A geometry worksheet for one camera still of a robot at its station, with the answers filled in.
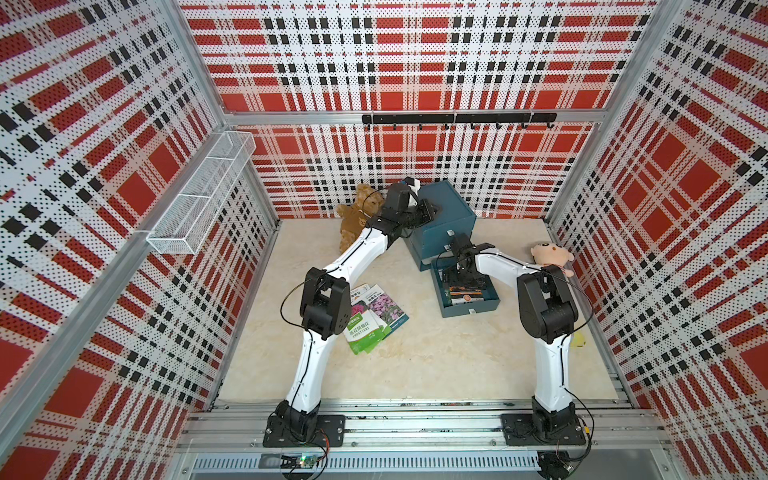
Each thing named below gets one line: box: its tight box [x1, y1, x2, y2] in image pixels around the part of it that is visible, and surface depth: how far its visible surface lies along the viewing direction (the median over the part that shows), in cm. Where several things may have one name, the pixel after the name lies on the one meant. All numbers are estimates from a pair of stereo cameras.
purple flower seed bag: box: [365, 284, 410, 339], surface depth 97 cm
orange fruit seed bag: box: [449, 286, 484, 305], surface depth 100 cm
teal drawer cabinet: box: [405, 180, 500, 319], surface depth 96 cm
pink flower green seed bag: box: [343, 309, 392, 355], surface depth 92 cm
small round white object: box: [570, 331, 587, 349], surface depth 88 cm
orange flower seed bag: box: [350, 284, 371, 305], surface depth 100 cm
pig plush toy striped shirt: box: [530, 243, 574, 278], surface depth 103 cm
